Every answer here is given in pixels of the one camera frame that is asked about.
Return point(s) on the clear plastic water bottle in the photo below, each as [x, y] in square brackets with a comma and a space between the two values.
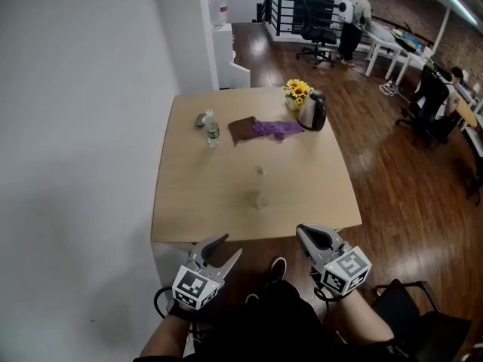
[212, 130]

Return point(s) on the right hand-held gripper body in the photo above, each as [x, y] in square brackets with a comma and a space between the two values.
[345, 272]

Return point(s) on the grey oval object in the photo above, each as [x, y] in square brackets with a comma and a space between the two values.
[200, 120]

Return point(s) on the person's left forearm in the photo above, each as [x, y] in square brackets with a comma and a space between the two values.
[166, 336]

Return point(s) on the white power strip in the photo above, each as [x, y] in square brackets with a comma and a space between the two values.
[390, 87]

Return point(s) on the black office chair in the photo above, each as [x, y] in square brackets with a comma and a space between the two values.
[428, 104]
[317, 32]

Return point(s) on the large water dispenser bottle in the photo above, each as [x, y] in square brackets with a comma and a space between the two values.
[217, 8]

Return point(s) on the white water dispenser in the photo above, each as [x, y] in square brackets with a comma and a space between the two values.
[222, 57]

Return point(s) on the person's black shoe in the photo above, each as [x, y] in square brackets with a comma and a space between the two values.
[252, 298]
[278, 268]

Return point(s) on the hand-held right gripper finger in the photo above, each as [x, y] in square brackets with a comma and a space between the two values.
[306, 245]
[328, 233]

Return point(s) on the person's right forearm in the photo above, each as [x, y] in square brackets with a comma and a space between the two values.
[362, 319]

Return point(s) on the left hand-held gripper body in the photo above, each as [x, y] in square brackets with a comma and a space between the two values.
[196, 283]

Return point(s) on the black chair with metal frame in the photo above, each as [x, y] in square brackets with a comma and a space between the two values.
[411, 315]

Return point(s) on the round wooden table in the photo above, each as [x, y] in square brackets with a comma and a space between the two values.
[471, 113]

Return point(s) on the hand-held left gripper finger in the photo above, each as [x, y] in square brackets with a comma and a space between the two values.
[229, 264]
[211, 247]

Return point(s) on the purple cloth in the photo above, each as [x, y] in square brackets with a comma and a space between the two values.
[277, 128]

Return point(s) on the sunflower bouquet in vase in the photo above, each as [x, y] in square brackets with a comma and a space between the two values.
[296, 93]

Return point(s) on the steel electric kettle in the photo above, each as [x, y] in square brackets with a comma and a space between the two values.
[313, 113]

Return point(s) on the long ceiling lamp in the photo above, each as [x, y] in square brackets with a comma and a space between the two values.
[458, 0]

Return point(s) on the white low cabinet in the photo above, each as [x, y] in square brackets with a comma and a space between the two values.
[239, 75]

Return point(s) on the white desk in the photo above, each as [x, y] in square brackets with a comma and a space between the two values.
[390, 49]

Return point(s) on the person's black clothing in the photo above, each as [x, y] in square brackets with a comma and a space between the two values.
[271, 326]

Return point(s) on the black metal railing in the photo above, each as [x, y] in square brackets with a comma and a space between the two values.
[281, 11]

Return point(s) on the black wristband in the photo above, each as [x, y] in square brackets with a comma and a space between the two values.
[179, 309]

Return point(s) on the brown cloth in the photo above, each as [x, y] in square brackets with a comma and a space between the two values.
[243, 129]

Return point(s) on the white support post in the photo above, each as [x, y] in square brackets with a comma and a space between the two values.
[442, 26]

